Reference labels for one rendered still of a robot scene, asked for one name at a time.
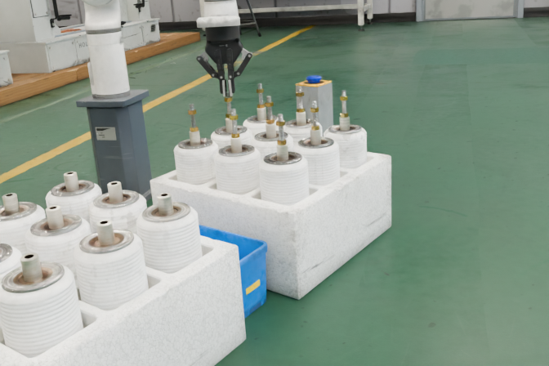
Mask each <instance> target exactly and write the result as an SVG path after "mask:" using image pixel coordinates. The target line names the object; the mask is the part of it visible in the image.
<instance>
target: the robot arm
mask: <svg viewBox="0 0 549 366"><path fill-rule="evenodd" d="M82 1H83V2H84V8H85V30H86V35H87V45H88V51H89V56H90V62H89V63H88V64H87V67H88V72H89V78H90V83H91V93H92V98H97V99H114V98H120V97H124V96H128V95H130V87H129V82H128V76H127V64H126V58H125V51H124V45H123V35H122V31H121V30H122V29H121V12H120V6H119V0H82ZM203 13H204V17H202V18H198V19H197V28H205V31H206V39H207V44H206V47H205V51H204V52H203V53H202V54H201V55H198V56H197V58H196V59H197V61H198V62H199V63H200V64H201V65H202V66H203V67H204V69H205V70H206V71H207V72H208V73H209V75H210V76H211V77H212V78H218V79H219V81H220V93H221V94H223V96H226V92H227V89H226V78H225V70H224V64H227V69H228V80H227V81H228V88H229V95H230V96H232V95H233V93H234V92H235V85H234V78H236V77H238V76H240V75H241V73H242V72H243V70H244V69H245V67H246V66H247V64H248V62H249V61H250V60H251V58H252V52H251V51H247V50H245V49H244V48H243V44H242V43H241V41H240V33H239V26H240V18H239V13H238V8H237V3H236V0H204V9H203ZM241 52H242V59H243V62H242V63H241V65H240V66H239V68H238V69H237V70H235V71H234V62H235V61H236V60H237V58H238V57H239V55H240V53H241ZM208 55H209V56H210V58H211V59H212V60H213V61H214V62H215V63H216V66H217V70H218V72H217V71H216V70H215V69H214V68H213V67H212V66H211V65H210V64H209V63H208Z"/></svg>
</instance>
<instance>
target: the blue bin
mask: <svg viewBox="0 0 549 366"><path fill-rule="evenodd" d="M199 233H200V235H201V236H204V237H208V238H210V239H214V240H220V241H222V242H226V243H232V244H234V245H237V246H238V249H239V266H240V276H241V285H242V294H243V312H244V318H247V317H248V316H249V315H250V314H251V313H252V312H253V311H255V310H256V309H258V308H259V307H260V306H262V305H263V304H264V303H265V302H266V252H267V249H268V247H267V243H266V242H265V241H263V240H260V239H254V238H250V237H247V236H243V235H240V234H234V233H230V232H227V231H224V230H218V229H214V228H212V227H208V226H205V225H199Z"/></svg>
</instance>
